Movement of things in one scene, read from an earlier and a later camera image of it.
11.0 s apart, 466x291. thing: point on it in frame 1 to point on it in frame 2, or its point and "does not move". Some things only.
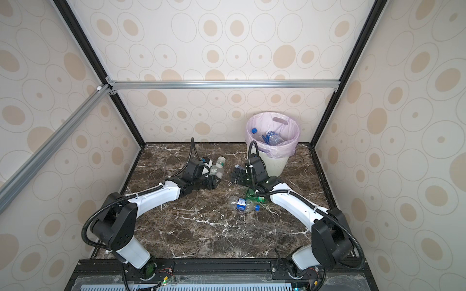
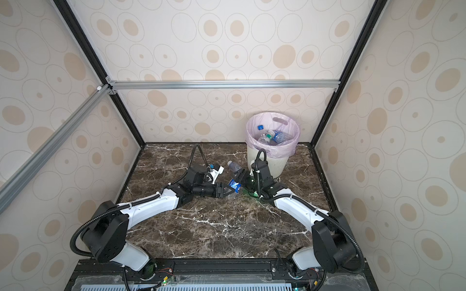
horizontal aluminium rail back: (222, 84) does not move
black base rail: (107, 274) does not move
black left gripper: (212, 182) to (218, 189)
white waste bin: (274, 166) does not move
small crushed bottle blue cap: (244, 205) to (235, 185)
